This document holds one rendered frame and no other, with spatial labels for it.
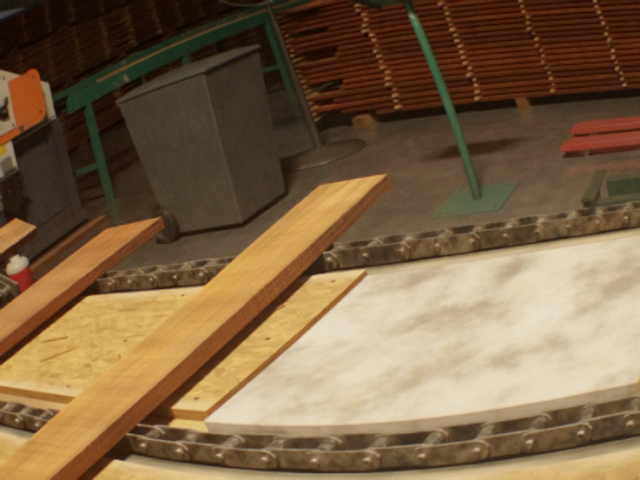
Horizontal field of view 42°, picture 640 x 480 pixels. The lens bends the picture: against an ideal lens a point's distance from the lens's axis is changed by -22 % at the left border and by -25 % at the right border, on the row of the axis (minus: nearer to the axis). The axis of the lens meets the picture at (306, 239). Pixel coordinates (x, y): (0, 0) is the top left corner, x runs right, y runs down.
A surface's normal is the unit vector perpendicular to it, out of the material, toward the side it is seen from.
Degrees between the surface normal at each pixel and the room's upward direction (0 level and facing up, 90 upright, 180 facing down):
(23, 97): 90
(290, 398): 0
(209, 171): 94
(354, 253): 90
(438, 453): 90
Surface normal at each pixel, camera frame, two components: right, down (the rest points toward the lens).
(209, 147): -0.46, 0.44
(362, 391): -0.30, -0.92
